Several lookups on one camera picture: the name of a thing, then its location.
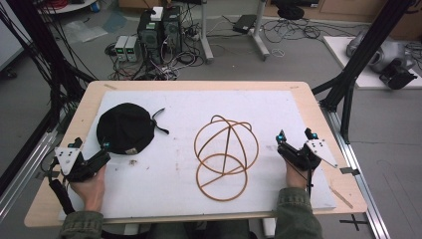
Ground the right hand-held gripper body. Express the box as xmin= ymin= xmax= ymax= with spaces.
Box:
xmin=282 ymin=138 xmax=339 ymax=172

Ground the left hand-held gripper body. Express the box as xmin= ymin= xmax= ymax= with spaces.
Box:
xmin=49 ymin=146 xmax=102 ymax=183

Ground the black hat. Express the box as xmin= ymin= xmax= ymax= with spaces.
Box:
xmin=96 ymin=102 xmax=170 ymax=156

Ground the wooden wire hat stand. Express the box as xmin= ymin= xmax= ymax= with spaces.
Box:
xmin=193 ymin=115 xmax=260 ymax=202

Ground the person's left hand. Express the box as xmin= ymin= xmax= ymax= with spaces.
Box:
xmin=69 ymin=164 xmax=107 ymax=213

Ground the person's right hand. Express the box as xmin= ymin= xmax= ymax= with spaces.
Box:
xmin=284 ymin=157 xmax=315 ymax=191

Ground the grey tape piece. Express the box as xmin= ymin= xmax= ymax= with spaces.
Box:
xmin=338 ymin=166 xmax=361 ymax=176

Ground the thin wooden stick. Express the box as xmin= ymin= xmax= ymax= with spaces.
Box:
xmin=327 ymin=185 xmax=354 ymax=210

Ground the white platform board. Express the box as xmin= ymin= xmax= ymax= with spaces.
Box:
xmin=321 ymin=35 xmax=422 ymax=91

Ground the white foam mat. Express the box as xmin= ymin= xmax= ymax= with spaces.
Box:
xmin=59 ymin=90 xmax=337 ymax=221

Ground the black device on platform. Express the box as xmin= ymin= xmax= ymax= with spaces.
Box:
xmin=378 ymin=59 xmax=419 ymax=91

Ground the grey power supply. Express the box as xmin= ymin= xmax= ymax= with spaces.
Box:
xmin=113 ymin=35 xmax=129 ymax=62
xmin=124 ymin=35 xmax=141 ymax=64

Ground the grey robot shell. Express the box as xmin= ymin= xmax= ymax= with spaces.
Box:
xmin=345 ymin=30 xmax=416 ymax=75

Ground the clear plastic sheet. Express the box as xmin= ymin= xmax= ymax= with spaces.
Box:
xmin=62 ymin=19 xmax=109 ymax=45

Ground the white desk leg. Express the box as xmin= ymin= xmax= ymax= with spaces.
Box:
xmin=253 ymin=0 xmax=271 ymax=62
xmin=199 ymin=0 xmax=215 ymax=65

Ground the black flat device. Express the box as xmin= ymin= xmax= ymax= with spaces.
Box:
xmin=232 ymin=14 xmax=258 ymax=35

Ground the black chair base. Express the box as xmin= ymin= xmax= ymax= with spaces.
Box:
xmin=276 ymin=0 xmax=306 ymax=21

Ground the black computer tower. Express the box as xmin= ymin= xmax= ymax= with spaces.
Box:
xmin=136 ymin=9 xmax=165 ymax=65
xmin=161 ymin=5 xmax=183 ymax=57

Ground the round white table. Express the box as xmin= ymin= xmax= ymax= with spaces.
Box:
xmin=37 ymin=0 xmax=98 ymax=15

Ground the white box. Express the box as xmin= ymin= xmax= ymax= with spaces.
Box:
xmin=150 ymin=6 xmax=164 ymax=22

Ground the right hand-held gripper cable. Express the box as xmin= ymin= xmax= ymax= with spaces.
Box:
xmin=287 ymin=155 xmax=315 ymax=197

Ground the hand-held gripper cable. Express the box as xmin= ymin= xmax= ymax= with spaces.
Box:
xmin=47 ymin=165 xmax=77 ymax=216
xmin=287 ymin=155 xmax=315 ymax=197

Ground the left hand-held gripper cable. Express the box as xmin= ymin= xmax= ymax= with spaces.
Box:
xmin=47 ymin=165 xmax=77 ymax=216

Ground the aluminium rail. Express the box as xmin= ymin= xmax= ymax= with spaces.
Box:
xmin=0 ymin=129 xmax=60 ymax=223
xmin=321 ymin=107 xmax=393 ymax=239

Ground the black metal frame stand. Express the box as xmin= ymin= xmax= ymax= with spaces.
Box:
xmin=311 ymin=0 xmax=416 ymax=144
xmin=0 ymin=0 xmax=98 ymax=197

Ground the tangle of black cables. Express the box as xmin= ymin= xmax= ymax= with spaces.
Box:
xmin=261 ymin=18 xmax=362 ymax=44

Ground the tangle of mixed cables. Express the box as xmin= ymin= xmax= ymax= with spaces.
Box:
xmin=105 ymin=31 xmax=206 ymax=82

